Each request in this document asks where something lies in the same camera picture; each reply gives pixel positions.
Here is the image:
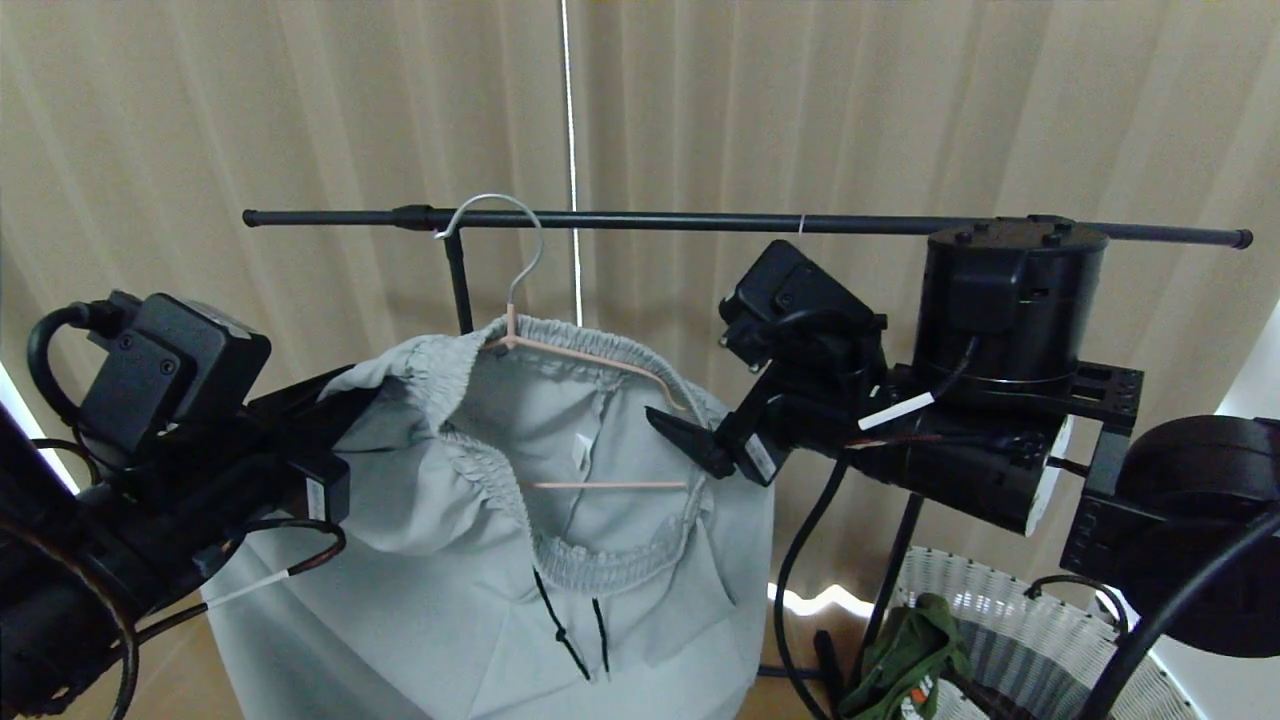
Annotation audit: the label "beige curtain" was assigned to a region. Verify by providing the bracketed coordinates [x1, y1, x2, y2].
[0, 0, 1280, 621]

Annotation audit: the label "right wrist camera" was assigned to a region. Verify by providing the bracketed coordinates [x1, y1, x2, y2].
[718, 240, 889, 401]

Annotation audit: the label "pale grey shorts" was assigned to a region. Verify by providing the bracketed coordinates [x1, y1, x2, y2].
[200, 315, 776, 720]

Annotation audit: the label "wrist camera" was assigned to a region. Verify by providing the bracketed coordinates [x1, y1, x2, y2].
[78, 292, 273, 456]
[718, 240, 889, 401]

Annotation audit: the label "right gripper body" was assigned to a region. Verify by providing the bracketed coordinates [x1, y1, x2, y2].
[715, 383, 903, 489]

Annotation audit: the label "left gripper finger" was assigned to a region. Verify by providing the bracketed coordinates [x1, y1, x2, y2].
[250, 365, 383, 453]

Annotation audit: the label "black clothes rack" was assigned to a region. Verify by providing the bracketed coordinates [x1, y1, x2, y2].
[242, 205, 1254, 701]

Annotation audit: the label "white laundry basket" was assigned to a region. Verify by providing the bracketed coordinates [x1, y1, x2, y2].
[890, 547, 1201, 720]

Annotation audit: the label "green printed garment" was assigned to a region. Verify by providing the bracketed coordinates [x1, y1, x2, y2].
[838, 593, 969, 720]

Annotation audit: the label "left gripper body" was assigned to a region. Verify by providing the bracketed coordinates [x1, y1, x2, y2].
[150, 448, 353, 548]

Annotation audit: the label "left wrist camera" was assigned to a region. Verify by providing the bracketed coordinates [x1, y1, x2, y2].
[78, 292, 273, 456]

